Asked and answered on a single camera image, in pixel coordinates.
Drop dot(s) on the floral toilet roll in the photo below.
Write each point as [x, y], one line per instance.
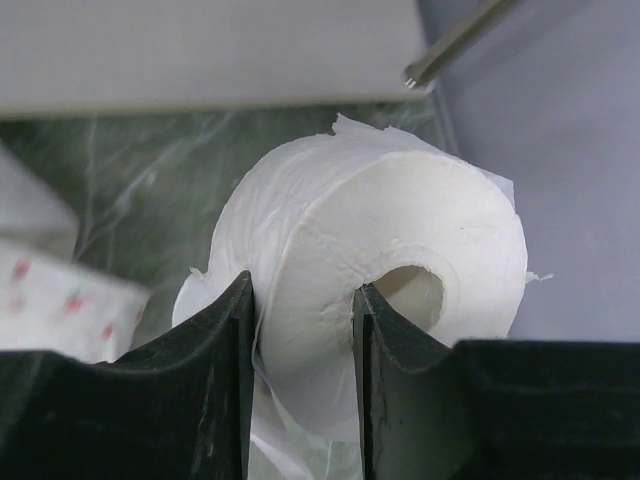
[51, 304]

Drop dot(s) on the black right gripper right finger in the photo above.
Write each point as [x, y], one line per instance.
[491, 409]

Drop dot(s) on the white two-tier shelf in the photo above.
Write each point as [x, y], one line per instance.
[74, 57]

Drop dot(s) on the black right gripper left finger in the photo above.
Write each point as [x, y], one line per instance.
[178, 407]

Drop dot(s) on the plain white toilet roll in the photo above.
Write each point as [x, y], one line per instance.
[319, 217]

